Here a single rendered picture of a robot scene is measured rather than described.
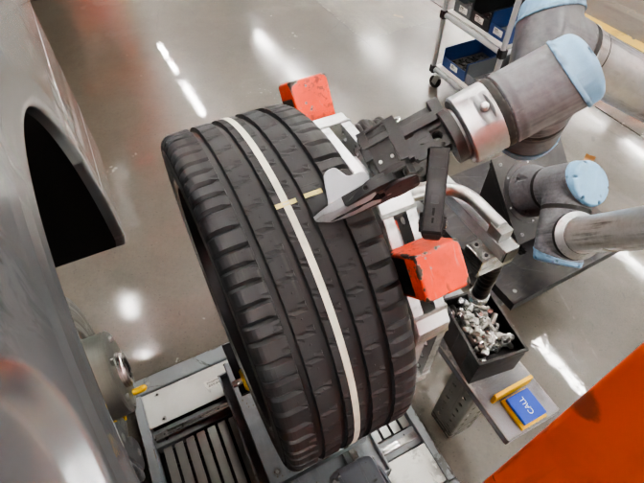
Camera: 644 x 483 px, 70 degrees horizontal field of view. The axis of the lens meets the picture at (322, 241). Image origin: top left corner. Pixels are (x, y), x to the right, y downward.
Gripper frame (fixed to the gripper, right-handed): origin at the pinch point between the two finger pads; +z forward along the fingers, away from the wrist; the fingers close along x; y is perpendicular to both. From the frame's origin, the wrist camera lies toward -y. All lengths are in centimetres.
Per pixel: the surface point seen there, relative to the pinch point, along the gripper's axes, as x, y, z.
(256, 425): -72, -27, 57
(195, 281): -116, 32, 82
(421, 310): -15.9, -16.1, -4.9
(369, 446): -85, -47, 32
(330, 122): -18.0, 20.0, -5.0
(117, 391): -5.6, -7.8, 43.6
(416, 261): -4.1, -9.8, -8.1
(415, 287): -7.0, -12.8, -6.3
